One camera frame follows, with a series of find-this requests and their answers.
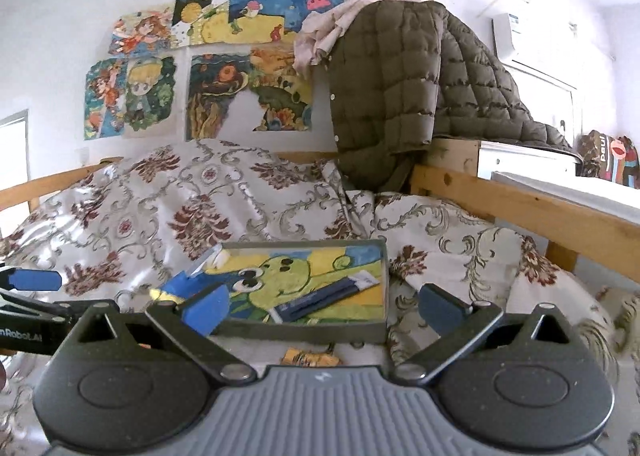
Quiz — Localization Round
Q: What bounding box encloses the blue and yellow snack packet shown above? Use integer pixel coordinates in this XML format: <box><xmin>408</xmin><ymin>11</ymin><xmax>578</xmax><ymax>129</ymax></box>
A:
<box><xmin>149</xmin><ymin>245</ymin><xmax>227</xmax><ymax>307</ymax></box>

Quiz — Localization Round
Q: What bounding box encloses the window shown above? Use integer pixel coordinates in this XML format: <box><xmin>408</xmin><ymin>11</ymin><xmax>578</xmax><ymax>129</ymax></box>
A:
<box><xmin>0</xmin><ymin>110</ymin><xmax>32</xmax><ymax>239</ymax></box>

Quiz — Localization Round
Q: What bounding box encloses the white box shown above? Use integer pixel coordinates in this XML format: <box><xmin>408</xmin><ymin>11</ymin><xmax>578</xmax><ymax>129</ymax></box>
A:
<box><xmin>476</xmin><ymin>140</ymin><xmax>584</xmax><ymax>180</ymax></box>

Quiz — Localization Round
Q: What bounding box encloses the black and yellow wall poster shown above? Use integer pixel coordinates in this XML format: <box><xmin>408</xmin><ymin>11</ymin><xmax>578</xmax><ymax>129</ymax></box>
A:
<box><xmin>171</xmin><ymin>0</ymin><xmax>232</xmax><ymax>47</ymax></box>

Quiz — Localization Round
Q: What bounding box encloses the dark blue snack packet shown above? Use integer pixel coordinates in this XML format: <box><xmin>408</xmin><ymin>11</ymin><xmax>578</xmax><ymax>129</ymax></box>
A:
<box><xmin>270</xmin><ymin>275</ymin><xmax>377</xmax><ymax>323</ymax></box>

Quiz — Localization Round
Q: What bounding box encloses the olive quilted jacket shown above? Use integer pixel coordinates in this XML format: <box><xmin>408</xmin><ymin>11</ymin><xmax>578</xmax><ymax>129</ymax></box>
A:
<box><xmin>324</xmin><ymin>0</ymin><xmax>584</xmax><ymax>193</ymax></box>

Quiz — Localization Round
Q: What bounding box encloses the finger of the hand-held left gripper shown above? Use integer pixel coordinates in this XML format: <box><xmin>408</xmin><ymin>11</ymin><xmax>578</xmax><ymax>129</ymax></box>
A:
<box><xmin>0</xmin><ymin>288</ymin><xmax>88</xmax><ymax>323</ymax></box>
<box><xmin>0</xmin><ymin>263</ymin><xmax>63</xmax><ymax>293</ymax></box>

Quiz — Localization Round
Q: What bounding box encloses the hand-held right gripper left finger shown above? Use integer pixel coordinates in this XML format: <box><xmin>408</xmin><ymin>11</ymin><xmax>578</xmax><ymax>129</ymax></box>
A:
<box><xmin>65</xmin><ymin>282</ymin><xmax>257</xmax><ymax>384</ymax></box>

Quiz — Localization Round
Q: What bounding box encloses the colourful printed bag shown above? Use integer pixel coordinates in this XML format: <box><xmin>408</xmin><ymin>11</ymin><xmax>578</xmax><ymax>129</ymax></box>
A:
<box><xmin>574</xmin><ymin>129</ymin><xmax>640</xmax><ymax>187</ymax></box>

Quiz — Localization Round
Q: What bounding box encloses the printed blanket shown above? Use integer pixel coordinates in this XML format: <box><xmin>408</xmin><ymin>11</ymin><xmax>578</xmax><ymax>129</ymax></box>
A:
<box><xmin>0</xmin><ymin>138</ymin><xmax>640</xmax><ymax>456</ymax></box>

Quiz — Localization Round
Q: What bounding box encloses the white air conditioner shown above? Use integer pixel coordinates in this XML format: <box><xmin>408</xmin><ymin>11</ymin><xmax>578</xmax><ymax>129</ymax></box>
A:
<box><xmin>491</xmin><ymin>10</ymin><xmax>603</xmax><ymax>74</ymax></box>

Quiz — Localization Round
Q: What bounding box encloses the orange haired figure wall poster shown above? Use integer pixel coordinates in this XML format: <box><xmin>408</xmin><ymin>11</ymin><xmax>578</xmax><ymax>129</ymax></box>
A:
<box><xmin>109</xmin><ymin>10</ymin><xmax>177</xmax><ymax>57</ymax></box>

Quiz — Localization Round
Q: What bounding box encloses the blue and yellow wall poster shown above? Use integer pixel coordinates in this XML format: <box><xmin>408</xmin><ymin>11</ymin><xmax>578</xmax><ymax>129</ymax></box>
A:
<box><xmin>200</xmin><ymin>0</ymin><xmax>347</xmax><ymax>45</ymax></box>

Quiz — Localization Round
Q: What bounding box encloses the pink floral cloth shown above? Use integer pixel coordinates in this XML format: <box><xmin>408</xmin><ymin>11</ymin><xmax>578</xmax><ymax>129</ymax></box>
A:
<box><xmin>292</xmin><ymin>0</ymin><xmax>437</xmax><ymax>76</ymax></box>

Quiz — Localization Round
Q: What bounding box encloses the white door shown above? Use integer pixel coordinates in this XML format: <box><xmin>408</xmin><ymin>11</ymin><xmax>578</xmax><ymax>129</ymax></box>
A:
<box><xmin>500</xmin><ymin>60</ymin><xmax>583</xmax><ymax>149</ymax></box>

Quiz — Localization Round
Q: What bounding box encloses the grey tray with cartoon bottom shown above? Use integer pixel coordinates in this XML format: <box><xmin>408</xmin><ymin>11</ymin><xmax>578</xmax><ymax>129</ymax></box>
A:
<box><xmin>212</xmin><ymin>237</ymin><xmax>389</xmax><ymax>345</ymax></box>

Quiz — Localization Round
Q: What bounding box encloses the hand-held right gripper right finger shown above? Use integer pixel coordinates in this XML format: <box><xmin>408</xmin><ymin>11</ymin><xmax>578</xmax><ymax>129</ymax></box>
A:
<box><xmin>390</xmin><ymin>282</ymin><xmax>577</xmax><ymax>384</ymax></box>

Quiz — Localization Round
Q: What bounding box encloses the two figures wall poster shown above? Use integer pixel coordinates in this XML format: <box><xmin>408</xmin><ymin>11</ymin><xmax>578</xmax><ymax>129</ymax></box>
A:
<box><xmin>83</xmin><ymin>54</ymin><xmax>179</xmax><ymax>141</ymax></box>

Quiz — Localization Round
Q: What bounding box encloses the wooden bed frame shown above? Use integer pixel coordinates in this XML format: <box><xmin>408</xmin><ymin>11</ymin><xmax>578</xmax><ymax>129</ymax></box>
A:
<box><xmin>0</xmin><ymin>136</ymin><xmax>640</xmax><ymax>283</ymax></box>

